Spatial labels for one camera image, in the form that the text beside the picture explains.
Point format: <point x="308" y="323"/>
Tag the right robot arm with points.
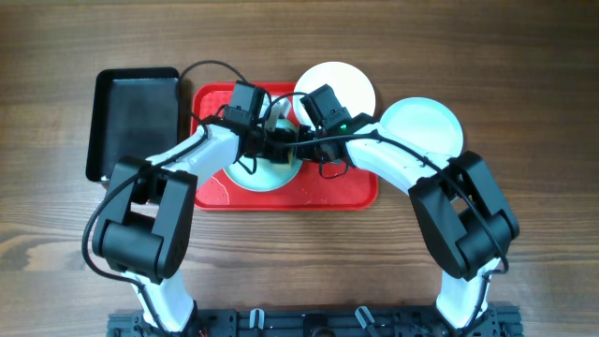
<point x="465" y="220"/>

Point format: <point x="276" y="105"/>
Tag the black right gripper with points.
<point x="303" y="153"/>

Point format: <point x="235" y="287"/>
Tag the green yellow sponge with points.
<point x="278" y="110"/>

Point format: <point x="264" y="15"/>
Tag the black plastic tray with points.
<point x="135" y="112"/>

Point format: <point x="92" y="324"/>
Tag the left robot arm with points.
<point x="139" y="232"/>

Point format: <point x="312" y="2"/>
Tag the light blue plate yellow stain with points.
<point x="271" y="167"/>

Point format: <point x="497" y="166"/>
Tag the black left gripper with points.
<point x="278" y="153"/>

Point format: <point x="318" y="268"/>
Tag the red plastic tray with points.
<point x="313" y="189"/>

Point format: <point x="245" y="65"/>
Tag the white plate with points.
<point x="351" y="86"/>

